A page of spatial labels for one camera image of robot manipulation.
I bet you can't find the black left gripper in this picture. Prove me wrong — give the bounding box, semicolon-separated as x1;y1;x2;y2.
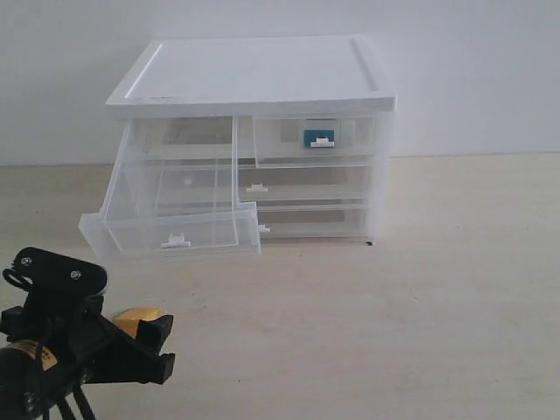
1;306;175;388

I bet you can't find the yellow wedge sponge block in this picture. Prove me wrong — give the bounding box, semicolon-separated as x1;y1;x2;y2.
112;307;164;339

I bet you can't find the teal bottle with white cap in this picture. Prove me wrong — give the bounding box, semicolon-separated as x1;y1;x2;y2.
301;118;340;149

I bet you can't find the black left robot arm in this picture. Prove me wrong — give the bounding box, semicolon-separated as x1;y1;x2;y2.
1;293;175;419

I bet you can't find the clear bottom wide drawer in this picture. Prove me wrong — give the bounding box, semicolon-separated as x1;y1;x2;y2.
258;206;375;241

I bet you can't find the clear wide drawer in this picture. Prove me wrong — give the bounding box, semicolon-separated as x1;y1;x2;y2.
238;166;375;201
258;206;375;241

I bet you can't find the clear middle wide drawer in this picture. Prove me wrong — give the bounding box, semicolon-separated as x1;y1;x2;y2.
238;166;375;201

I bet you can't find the white plastic drawer cabinet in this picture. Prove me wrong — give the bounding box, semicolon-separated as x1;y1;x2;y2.
106;36;397;243

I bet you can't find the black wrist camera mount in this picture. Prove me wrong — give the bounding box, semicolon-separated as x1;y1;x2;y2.
2;247;108;312

